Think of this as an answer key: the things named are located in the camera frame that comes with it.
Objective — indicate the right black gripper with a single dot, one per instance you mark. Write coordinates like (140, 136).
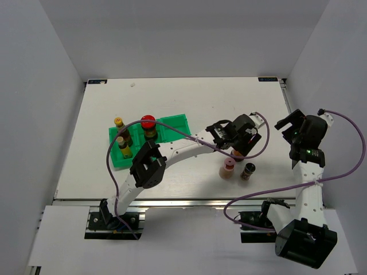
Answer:
(295, 118)

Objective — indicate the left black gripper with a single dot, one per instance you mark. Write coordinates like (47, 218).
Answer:
(245, 147)

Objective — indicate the red-lid sauce jar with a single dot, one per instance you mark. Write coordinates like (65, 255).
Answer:
(149, 127)
(237, 153)

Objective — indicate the pink-cap spice shaker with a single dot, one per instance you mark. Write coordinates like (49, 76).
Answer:
(227, 169)

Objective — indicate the small yellow-label white-cap bottle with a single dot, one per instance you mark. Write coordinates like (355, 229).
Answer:
(124, 147)

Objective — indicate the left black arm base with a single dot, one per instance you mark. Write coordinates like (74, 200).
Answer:
(96, 227)

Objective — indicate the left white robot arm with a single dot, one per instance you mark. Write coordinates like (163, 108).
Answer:
(151, 161)

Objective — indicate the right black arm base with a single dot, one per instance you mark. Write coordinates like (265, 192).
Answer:
(255, 226)

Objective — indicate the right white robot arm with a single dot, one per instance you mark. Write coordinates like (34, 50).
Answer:
(302, 233)

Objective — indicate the black-cap pepper grinder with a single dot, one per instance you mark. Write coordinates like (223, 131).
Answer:
(248, 170)

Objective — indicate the right blue table label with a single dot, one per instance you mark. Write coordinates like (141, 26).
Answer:
(267, 79)

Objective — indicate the blue table label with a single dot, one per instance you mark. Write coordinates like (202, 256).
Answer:
(267, 79)
(96, 81)

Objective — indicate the left blue table label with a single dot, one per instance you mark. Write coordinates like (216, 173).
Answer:
(96, 81)

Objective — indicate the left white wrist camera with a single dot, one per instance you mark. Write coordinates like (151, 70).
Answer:
(259, 120)

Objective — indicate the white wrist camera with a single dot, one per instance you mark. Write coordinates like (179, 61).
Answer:
(323, 114)
(259, 120)

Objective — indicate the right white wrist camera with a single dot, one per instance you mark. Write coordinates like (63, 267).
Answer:
(323, 114)

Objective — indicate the aluminium front rail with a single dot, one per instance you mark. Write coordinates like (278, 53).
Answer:
(145, 203)

